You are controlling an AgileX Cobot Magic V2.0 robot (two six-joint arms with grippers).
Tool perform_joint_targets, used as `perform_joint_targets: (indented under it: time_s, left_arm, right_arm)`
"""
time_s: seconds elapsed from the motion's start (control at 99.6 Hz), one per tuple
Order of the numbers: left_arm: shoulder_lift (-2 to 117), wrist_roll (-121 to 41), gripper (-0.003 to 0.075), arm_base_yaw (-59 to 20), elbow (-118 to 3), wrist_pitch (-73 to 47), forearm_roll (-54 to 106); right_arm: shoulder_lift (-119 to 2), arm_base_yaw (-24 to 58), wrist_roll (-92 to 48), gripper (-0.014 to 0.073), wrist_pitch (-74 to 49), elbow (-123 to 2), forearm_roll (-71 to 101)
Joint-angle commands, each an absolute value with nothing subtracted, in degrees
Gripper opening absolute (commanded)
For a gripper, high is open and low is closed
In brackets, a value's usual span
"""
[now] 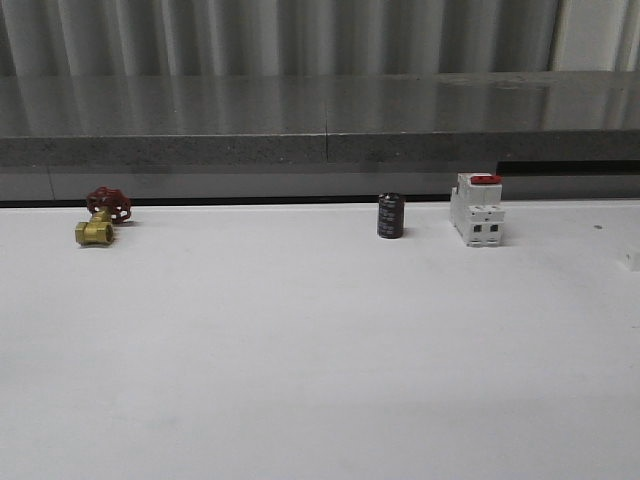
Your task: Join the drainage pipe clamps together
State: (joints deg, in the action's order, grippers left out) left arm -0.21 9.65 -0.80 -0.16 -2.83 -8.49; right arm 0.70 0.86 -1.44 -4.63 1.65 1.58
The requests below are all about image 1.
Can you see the black cylindrical capacitor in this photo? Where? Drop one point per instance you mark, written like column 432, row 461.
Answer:
column 390, row 220

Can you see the brass valve red handwheel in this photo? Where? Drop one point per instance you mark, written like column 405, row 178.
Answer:
column 108, row 207

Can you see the grey stone counter ledge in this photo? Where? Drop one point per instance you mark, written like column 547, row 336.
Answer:
column 183, row 139

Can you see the small white block at edge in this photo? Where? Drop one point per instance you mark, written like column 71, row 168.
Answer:
column 630, row 258

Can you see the grey pleated curtain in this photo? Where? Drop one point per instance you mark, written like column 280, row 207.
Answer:
column 269, row 38

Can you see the white circuit breaker red switch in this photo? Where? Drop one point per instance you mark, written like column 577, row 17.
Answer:
column 475, row 209

